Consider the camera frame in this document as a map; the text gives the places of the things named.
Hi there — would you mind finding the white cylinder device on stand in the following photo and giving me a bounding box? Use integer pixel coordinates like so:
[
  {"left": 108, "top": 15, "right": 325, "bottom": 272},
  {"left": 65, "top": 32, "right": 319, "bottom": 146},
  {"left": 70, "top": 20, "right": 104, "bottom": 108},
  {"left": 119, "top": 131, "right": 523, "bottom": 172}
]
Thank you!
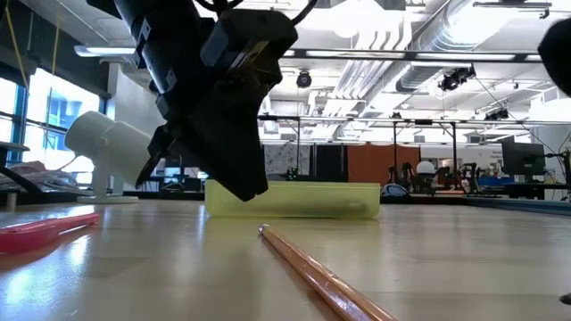
[{"left": 64, "top": 110, "right": 155, "bottom": 205}]

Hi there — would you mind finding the orange partition wall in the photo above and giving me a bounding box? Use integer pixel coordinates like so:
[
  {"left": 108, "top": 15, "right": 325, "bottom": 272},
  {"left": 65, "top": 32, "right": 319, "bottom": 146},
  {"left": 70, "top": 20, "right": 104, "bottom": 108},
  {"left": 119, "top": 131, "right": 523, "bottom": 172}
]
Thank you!
[{"left": 346, "top": 144, "right": 421, "bottom": 186}]

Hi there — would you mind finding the yellow hanging cord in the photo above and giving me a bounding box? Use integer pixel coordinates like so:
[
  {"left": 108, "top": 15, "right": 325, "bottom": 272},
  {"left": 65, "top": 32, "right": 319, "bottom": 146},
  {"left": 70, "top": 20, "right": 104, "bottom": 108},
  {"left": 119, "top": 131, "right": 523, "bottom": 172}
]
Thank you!
[
  {"left": 3, "top": 0, "right": 30, "bottom": 90},
  {"left": 43, "top": 0, "right": 62, "bottom": 139}
]

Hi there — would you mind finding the yellow-green translucent supply box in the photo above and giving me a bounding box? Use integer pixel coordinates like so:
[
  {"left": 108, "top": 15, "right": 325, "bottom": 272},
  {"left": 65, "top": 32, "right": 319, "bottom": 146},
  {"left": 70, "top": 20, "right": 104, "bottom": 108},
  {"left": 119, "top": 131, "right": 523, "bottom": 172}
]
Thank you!
[{"left": 204, "top": 179, "right": 382, "bottom": 220}]

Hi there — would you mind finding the black computer monitor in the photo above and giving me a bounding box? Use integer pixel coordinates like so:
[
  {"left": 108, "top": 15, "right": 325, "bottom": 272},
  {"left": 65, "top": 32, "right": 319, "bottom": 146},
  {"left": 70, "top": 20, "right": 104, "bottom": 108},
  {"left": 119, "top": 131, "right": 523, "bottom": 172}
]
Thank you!
[{"left": 501, "top": 141, "right": 547, "bottom": 177}]

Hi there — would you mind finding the black ceiling light rail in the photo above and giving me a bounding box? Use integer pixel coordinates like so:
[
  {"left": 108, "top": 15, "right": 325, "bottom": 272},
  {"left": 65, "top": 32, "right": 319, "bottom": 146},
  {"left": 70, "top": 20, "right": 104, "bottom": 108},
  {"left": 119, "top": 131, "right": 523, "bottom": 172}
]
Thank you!
[{"left": 280, "top": 47, "right": 543, "bottom": 63}]

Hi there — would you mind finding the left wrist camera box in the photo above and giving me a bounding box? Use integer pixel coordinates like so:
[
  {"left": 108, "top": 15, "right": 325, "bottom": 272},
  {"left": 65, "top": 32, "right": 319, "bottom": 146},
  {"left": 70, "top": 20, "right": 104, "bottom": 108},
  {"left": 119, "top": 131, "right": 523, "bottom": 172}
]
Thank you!
[{"left": 199, "top": 8, "right": 299, "bottom": 90}]

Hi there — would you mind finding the grey desk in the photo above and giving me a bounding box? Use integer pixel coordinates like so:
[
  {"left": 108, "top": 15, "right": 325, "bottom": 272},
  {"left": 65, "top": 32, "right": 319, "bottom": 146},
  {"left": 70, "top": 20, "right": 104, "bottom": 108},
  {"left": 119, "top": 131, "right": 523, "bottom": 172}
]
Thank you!
[{"left": 0, "top": 141, "right": 93, "bottom": 210}]

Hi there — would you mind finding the silver ceiling air duct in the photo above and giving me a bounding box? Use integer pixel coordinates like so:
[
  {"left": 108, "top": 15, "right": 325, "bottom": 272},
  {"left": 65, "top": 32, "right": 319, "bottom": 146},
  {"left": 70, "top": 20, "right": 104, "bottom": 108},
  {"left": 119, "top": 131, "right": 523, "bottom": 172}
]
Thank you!
[{"left": 395, "top": 0, "right": 505, "bottom": 94}]

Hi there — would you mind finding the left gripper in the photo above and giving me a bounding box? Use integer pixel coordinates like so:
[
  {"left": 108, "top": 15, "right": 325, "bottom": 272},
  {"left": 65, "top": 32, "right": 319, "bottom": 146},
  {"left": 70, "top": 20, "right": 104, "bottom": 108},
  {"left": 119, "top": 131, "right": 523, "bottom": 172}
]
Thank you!
[{"left": 135, "top": 66, "right": 282, "bottom": 202}]

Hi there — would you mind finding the black pole frame rig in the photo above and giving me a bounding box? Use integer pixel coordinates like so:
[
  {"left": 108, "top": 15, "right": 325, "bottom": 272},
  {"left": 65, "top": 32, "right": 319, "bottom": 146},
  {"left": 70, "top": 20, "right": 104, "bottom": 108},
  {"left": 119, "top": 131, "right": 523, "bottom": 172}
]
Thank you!
[{"left": 257, "top": 114, "right": 460, "bottom": 182}]

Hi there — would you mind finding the large window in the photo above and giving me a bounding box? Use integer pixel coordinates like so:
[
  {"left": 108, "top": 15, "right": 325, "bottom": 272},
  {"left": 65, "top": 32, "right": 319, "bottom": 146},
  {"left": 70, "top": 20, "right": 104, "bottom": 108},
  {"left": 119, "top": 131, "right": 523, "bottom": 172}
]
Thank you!
[{"left": 0, "top": 66, "right": 103, "bottom": 184}]

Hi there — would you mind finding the black ceiling camera cluster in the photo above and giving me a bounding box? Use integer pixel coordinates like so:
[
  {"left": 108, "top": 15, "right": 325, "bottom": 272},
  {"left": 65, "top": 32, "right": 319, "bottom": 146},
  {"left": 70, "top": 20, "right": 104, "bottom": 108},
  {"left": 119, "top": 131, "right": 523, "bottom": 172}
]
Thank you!
[{"left": 437, "top": 65, "right": 477, "bottom": 93}]

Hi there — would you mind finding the orange pencil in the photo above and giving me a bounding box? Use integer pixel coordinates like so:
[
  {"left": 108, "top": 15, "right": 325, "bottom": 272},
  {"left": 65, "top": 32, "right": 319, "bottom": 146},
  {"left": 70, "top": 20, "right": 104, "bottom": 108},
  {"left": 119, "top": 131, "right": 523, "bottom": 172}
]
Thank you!
[{"left": 257, "top": 223, "right": 399, "bottom": 321}]

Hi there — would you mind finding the black aluminium table frame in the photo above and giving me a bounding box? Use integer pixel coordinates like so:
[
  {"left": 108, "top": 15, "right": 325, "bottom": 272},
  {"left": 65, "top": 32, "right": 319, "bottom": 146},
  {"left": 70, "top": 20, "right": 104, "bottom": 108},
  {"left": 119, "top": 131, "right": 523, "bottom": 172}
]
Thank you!
[{"left": 75, "top": 189, "right": 571, "bottom": 218}]

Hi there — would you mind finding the fluorescent ceiling light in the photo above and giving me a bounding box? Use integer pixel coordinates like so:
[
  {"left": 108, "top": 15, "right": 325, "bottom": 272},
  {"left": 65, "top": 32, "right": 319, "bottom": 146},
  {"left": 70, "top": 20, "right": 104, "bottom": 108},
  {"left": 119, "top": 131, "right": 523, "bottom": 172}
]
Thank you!
[{"left": 73, "top": 44, "right": 137, "bottom": 58}]

